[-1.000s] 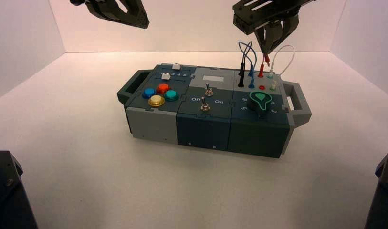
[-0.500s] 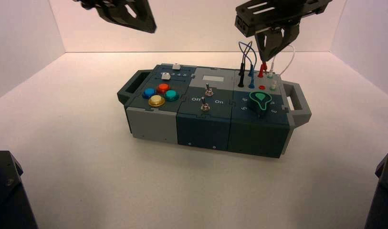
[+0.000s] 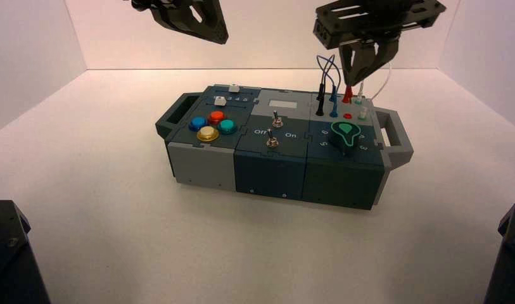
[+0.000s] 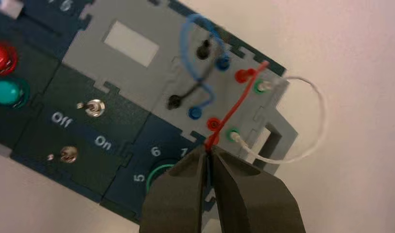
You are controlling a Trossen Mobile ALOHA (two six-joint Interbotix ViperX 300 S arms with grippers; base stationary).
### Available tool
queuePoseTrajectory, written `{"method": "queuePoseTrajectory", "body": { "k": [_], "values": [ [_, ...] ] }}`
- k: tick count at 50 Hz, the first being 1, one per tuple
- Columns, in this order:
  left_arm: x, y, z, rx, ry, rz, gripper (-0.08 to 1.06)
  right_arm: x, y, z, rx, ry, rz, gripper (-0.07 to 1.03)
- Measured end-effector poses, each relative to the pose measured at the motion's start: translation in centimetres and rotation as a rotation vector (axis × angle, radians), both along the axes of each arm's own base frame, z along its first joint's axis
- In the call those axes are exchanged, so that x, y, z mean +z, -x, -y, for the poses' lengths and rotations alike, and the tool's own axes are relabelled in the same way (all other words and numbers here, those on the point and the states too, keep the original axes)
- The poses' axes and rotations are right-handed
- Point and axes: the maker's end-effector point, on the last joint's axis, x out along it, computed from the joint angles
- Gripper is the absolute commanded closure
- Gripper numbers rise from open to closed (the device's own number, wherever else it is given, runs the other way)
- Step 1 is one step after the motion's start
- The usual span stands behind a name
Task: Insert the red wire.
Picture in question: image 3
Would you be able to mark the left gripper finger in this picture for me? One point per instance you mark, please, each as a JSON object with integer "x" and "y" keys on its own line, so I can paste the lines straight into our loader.
{"x": 213, "y": 16}
{"x": 173, "y": 19}

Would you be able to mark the teal push button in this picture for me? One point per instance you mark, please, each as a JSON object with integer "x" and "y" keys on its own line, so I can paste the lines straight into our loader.
{"x": 227, "y": 126}

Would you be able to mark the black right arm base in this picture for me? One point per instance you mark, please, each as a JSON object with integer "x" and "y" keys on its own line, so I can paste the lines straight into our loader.
{"x": 511, "y": 260}

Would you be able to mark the red push button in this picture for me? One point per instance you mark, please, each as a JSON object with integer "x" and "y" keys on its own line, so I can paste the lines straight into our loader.
{"x": 217, "y": 117}

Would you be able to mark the dark rotary knob green marker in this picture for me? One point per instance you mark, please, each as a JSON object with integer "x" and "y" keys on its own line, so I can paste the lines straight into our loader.
{"x": 344, "y": 136}

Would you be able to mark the yellow push button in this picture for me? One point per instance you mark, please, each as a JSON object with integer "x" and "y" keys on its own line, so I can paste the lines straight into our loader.
{"x": 207, "y": 134}

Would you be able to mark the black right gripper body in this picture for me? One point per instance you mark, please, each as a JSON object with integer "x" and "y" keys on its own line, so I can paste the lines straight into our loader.
{"x": 379, "y": 19}

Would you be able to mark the blue push button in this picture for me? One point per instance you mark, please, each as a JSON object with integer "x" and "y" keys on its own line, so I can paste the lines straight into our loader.
{"x": 197, "y": 123}

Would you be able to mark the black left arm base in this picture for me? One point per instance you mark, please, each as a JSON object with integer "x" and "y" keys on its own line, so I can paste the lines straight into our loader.
{"x": 5, "y": 260}

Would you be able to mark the white slider cap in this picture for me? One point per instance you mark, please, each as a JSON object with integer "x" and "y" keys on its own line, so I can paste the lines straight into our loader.
{"x": 220, "y": 101}
{"x": 234, "y": 88}

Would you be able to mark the metal toggle switch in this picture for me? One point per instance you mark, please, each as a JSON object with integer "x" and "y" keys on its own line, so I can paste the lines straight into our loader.
{"x": 277, "y": 121}
{"x": 272, "y": 142}

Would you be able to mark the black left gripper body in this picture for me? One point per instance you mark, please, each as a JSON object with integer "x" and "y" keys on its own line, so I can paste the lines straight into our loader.
{"x": 144, "y": 3}

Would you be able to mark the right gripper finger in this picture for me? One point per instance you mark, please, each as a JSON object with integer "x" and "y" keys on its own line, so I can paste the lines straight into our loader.
{"x": 383, "y": 52}
{"x": 353, "y": 65}

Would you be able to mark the grey and teal control box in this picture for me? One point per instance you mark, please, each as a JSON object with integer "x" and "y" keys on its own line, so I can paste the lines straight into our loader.
{"x": 269, "y": 168}

